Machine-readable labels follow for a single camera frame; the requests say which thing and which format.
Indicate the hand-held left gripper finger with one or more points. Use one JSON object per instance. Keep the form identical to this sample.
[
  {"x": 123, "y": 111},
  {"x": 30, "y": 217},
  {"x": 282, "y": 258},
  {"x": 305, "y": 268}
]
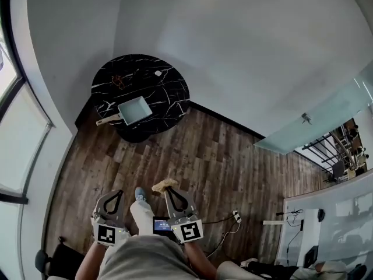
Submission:
[
  {"x": 99, "y": 203},
  {"x": 121, "y": 207}
]

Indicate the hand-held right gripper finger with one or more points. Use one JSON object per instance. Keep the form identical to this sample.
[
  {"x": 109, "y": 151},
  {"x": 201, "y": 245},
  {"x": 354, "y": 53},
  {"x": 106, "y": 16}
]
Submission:
[
  {"x": 169, "y": 206},
  {"x": 190, "y": 204}
]

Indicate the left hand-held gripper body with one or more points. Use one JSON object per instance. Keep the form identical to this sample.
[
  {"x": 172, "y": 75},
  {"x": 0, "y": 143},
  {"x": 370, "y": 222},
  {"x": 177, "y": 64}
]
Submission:
[{"x": 105, "y": 234}]

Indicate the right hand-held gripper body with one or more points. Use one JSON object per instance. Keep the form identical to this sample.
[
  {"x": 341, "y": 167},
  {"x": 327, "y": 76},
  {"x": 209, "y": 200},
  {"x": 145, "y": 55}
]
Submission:
[{"x": 190, "y": 231}]

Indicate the tan scrubbing sponge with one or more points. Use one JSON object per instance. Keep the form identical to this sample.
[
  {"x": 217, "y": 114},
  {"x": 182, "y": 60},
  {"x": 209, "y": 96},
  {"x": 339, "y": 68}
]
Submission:
[{"x": 163, "y": 185}]

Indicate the light blue square pan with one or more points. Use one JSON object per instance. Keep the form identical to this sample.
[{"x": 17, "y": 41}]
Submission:
[{"x": 135, "y": 111}]

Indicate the person's right forearm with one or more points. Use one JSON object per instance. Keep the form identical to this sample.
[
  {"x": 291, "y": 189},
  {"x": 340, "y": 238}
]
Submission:
[{"x": 199, "y": 258}]

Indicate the person's left forearm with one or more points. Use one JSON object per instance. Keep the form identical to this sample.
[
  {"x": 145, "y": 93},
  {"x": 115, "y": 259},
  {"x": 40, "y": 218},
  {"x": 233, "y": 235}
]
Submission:
[{"x": 88, "y": 261}]

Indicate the black device with lit screen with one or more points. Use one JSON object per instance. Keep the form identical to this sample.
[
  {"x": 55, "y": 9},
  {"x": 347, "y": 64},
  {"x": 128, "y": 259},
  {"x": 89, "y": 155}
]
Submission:
[{"x": 161, "y": 224}]

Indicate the person's beige trouser leg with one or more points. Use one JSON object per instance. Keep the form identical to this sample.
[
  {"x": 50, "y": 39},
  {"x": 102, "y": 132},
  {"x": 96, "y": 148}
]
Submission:
[{"x": 142, "y": 217}]

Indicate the person's blue shoe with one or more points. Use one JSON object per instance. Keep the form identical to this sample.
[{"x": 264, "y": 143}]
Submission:
[{"x": 140, "y": 193}]

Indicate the person's grey shirt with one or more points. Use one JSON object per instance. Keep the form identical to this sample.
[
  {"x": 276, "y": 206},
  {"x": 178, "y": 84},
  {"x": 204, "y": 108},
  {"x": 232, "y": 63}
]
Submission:
[{"x": 145, "y": 258}]

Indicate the white power strip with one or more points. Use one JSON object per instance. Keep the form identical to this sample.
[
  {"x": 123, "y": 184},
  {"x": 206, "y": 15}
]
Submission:
[{"x": 237, "y": 216}]

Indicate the black office chair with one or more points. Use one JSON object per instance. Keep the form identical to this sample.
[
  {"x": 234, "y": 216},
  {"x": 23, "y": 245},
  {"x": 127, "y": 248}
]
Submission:
[{"x": 61, "y": 258}]

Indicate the black marble round table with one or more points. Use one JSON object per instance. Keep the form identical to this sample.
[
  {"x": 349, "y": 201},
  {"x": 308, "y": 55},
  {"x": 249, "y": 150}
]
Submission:
[{"x": 163, "y": 95}]

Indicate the black framed window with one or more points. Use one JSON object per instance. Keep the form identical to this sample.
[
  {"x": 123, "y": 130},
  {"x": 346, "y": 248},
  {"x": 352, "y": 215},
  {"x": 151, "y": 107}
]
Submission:
[{"x": 17, "y": 127}]

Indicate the small white object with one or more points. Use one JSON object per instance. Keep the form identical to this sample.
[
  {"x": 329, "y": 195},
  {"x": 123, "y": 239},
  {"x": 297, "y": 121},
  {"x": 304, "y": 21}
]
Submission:
[{"x": 157, "y": 73}]

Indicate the black metal railing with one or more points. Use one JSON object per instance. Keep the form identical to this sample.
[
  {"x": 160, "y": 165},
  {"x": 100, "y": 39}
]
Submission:
[{"x": 323, "y": 153}]

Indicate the frosted glass door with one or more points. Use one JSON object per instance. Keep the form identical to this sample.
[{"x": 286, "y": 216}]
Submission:
[{"x": 314, "y": 118}]

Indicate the glass partition wall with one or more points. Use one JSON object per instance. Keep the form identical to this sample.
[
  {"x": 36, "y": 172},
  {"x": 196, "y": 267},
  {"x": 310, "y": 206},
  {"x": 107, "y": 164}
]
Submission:
[{"x": 329, "y": 229}]

